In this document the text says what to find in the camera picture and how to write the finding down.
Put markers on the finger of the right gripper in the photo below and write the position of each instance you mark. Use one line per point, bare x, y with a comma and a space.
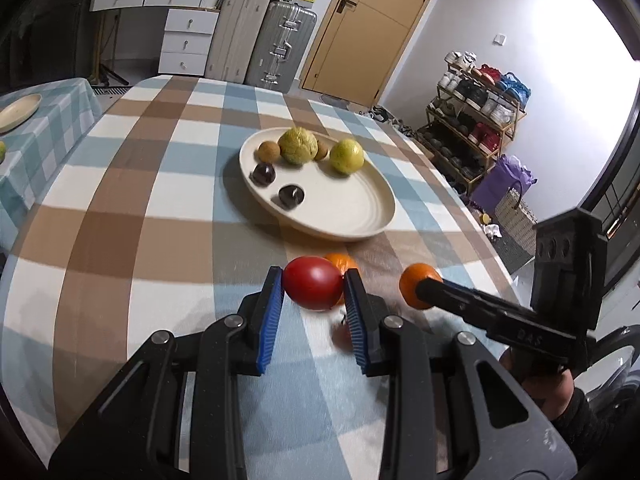
477, 308

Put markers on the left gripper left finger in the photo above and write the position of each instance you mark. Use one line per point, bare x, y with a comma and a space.
172, 410

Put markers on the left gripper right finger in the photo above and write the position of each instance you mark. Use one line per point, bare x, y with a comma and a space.
453, 411

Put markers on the orange mandarin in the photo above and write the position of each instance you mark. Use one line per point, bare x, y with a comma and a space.
342, 262
409, 281

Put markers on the red tomato oblong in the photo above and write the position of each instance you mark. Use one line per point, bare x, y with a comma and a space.
341, 337

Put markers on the red tomato round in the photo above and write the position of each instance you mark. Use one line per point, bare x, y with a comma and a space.
313, 283

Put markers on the bumpy yellow-green citrus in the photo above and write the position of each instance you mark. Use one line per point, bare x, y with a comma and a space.
298, 146

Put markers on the operator hand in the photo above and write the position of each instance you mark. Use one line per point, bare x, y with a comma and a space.
551, 394

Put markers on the woven basket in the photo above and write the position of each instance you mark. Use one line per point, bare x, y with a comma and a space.
516, 219

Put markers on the purple bag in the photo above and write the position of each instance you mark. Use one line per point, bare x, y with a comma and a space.
508, 174

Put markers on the wooden shoe rack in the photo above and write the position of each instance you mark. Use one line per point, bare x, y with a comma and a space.
473, 116

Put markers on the large cream plate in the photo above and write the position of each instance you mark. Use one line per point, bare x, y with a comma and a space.
335, 207

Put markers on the brown blue checkered tablecloth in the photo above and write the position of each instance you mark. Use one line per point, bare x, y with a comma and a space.
149, 226

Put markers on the dark plum lower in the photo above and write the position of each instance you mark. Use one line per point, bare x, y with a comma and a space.
291, 196

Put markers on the dark plum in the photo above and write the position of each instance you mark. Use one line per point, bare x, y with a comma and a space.
263, 174
291, 196

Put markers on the brown kiwi right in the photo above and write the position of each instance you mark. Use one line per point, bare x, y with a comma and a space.
322, 151

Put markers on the brown kiwi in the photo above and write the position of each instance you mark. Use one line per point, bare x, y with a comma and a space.
269, 152
322, 151

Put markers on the dark plum upper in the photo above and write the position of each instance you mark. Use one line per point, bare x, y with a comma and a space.
263, 174

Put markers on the brown kiwi left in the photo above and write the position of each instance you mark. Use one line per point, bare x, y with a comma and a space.
269, 152

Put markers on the wooden door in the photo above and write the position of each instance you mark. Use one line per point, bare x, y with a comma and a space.
358, 45

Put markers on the teal checkered side tablecloth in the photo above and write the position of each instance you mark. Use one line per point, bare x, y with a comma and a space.
35, 149

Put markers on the silver suitcase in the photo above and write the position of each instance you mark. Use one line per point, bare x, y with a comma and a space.
280, 45

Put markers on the small cream plate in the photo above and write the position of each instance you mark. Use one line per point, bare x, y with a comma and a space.
18, 112

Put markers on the beige suitcase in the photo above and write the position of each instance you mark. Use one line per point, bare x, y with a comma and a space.
235, 36

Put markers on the white drawer desk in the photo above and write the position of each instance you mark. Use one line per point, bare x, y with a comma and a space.
187, 35

